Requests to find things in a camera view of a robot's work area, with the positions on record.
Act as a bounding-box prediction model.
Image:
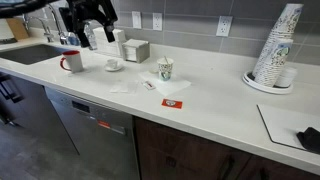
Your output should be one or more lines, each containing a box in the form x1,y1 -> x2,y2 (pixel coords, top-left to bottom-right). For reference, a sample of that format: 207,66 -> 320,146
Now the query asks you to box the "white mug red handle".
59,50 -> 85,74

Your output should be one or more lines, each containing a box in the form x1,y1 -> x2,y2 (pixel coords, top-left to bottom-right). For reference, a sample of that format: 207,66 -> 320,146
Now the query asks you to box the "small white espresso cup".
106,58 -> 119,70

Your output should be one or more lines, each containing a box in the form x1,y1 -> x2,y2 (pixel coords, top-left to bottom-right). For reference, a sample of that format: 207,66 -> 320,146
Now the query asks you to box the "dark grey cabinet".
0,70 -> 80,156

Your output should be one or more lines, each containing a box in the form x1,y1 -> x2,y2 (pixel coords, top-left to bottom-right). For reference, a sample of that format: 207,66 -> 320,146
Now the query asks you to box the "black cloth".
296,126 -> 320,154

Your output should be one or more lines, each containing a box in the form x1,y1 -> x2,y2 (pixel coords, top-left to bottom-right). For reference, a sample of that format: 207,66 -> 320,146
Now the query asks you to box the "small white saucer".
104,64 -> 124,73

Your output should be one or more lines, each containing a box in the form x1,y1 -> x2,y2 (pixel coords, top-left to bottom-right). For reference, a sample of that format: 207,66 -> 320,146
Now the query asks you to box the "stack of white paper towels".
92,26 -> 127,58

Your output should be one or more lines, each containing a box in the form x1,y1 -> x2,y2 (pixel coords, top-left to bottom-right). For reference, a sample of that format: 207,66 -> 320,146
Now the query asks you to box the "white rectangular mat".
256,103 -> 320,155

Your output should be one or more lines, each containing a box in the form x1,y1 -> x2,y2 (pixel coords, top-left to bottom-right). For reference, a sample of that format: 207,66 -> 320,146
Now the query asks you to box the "red card packet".
161,98 -> 184,110

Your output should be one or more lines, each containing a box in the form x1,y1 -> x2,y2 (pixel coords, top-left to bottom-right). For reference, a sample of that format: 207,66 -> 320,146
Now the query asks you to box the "dark wood cabinet door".
133,116 -> 253,180
235,154 -> 320,180

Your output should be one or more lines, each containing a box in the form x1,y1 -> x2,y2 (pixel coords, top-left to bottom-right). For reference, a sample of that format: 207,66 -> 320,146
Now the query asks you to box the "white paper napkin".
138,70 -> 193,98

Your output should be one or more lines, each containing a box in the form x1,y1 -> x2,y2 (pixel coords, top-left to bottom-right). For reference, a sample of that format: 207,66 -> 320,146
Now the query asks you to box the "white round tray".
242,70 -> 294,96

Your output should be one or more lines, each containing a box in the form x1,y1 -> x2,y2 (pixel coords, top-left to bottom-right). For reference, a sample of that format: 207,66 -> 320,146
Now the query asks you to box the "stack of white lids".
274,66 -> 298,89

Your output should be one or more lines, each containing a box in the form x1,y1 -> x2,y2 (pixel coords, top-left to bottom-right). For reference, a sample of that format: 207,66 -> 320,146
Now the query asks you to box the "white light switch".
131,10 -> 143,30

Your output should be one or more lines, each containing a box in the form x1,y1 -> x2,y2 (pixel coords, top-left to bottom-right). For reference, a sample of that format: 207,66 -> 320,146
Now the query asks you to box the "stainless steel dishwasher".
44,85 -> 141,180

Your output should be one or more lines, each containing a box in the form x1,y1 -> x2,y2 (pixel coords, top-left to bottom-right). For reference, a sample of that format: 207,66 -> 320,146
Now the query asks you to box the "red white sugar packet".
142,80 -> 157,91

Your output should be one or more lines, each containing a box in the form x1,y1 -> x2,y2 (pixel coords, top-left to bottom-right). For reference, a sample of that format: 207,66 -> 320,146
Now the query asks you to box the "tall stack of paper cups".
251,3 -> 305,79

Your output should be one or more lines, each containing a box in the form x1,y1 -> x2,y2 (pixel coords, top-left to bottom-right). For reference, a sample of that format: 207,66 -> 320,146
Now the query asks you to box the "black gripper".
58,0 -> 119,49

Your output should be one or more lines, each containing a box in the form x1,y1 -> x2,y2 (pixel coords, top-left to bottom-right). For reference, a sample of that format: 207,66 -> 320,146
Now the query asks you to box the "small chrome faucet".
22,14 -> 55,44

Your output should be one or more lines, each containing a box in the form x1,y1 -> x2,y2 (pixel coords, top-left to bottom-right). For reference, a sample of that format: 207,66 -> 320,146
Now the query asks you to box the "blue soap dispenser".
67,32 -> 81,47

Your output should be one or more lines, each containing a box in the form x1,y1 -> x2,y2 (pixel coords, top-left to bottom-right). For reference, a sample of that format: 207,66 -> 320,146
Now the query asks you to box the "short stack of paper cups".
254,37 -> 295,88

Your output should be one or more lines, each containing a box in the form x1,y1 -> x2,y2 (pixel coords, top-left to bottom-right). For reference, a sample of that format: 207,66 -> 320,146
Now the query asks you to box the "patterned paper cup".
156,57 -> 175,82

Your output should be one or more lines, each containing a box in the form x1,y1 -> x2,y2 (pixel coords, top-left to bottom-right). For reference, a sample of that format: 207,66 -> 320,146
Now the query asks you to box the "clear plastic wrapper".
109,79 -> 140,95

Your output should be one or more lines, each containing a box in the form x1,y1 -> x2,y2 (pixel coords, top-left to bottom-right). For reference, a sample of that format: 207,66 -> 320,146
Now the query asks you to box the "white wall outlet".
215,15 -> 234,38
152,12 -> 164,32

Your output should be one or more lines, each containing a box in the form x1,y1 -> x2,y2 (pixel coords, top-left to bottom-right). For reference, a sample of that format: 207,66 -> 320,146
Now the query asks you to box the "red sticker label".
96,119 -> 112,130

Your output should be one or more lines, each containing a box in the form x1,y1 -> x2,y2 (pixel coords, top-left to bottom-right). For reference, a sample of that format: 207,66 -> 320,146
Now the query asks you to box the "grey napkin holder box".
121,38 -> 151,64

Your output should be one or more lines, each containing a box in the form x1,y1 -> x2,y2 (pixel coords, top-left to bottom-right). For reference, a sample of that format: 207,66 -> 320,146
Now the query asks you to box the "steel undermount sink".
0,44 -> 69,66

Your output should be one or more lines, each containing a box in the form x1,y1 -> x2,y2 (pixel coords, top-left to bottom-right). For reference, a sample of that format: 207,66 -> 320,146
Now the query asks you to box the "wooden cutting board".
5,17 -> 31,41

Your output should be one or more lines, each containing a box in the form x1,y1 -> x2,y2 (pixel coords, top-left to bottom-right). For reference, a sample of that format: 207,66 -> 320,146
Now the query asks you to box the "clear plastic water bottle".
83,21 -> 98,51

